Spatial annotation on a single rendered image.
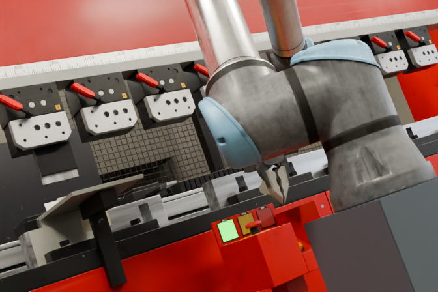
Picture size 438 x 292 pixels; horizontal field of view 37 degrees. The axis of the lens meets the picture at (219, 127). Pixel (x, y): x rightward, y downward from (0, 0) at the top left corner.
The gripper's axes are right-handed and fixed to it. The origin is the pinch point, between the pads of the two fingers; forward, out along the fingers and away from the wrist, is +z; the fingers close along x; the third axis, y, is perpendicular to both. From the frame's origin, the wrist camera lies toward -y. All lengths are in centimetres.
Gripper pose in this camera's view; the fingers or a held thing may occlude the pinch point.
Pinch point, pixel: (283, 198)
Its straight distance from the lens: 159.2
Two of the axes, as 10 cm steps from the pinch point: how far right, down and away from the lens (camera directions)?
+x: -7.9, 1.7, -5.9
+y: -5.5, 2.4, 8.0
